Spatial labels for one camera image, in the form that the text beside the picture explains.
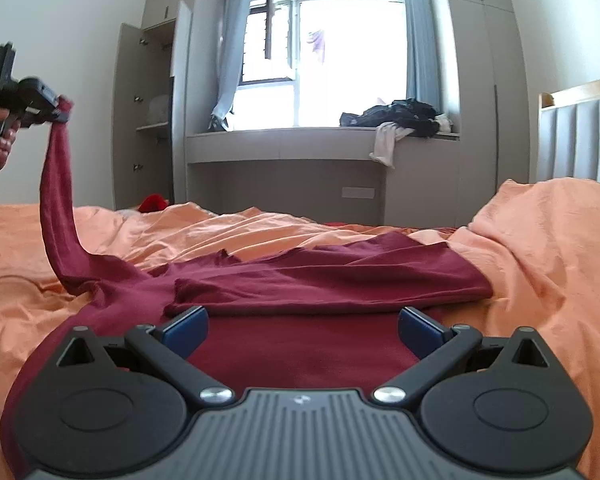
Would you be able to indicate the grey padded headboard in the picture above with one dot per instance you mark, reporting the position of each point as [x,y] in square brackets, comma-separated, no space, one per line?
[580,135]

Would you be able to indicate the white garment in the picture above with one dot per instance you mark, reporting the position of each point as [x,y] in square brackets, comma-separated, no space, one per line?
[386,145]

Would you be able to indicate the white wall socket plate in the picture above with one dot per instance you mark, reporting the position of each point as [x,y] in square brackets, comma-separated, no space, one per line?
[358,192]

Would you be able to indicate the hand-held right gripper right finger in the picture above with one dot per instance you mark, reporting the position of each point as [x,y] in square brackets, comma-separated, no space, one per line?
[420,329]

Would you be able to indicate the window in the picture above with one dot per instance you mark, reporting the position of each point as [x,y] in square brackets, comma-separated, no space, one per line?
[320,55]

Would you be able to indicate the purple hanging garment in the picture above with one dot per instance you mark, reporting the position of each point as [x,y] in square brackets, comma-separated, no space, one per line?
[317,42]

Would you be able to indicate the pile of dark clothes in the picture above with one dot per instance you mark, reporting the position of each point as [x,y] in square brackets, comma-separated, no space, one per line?
[395,115]

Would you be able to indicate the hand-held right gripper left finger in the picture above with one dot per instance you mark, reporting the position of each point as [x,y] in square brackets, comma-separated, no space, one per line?
[186,329]

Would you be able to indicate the open grey wardrobe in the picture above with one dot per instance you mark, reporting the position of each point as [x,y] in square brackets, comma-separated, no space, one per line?
[145,110]

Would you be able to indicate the grey-blue curtain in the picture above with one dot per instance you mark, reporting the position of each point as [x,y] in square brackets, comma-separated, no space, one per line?
[422,35]
[232,45]

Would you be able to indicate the orange blanket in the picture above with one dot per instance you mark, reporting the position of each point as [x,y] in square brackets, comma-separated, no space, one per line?
[530,260]

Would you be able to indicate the white wardrobe door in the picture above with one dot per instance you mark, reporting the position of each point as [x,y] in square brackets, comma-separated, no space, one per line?
[181,40]

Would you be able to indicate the red cloth item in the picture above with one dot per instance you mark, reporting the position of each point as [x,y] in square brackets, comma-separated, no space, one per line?
[152,203]

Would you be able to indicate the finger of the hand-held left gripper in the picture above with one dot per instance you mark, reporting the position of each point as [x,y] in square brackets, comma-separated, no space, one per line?
[56,115]

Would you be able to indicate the grey window bench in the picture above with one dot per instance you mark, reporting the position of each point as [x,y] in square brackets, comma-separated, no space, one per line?
[300,160]

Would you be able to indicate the tall grey closed wardrobe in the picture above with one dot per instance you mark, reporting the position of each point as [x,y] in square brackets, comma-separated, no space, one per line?
[490,85]

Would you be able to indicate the maroon garment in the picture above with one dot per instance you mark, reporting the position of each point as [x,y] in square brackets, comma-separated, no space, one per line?
[305,280]

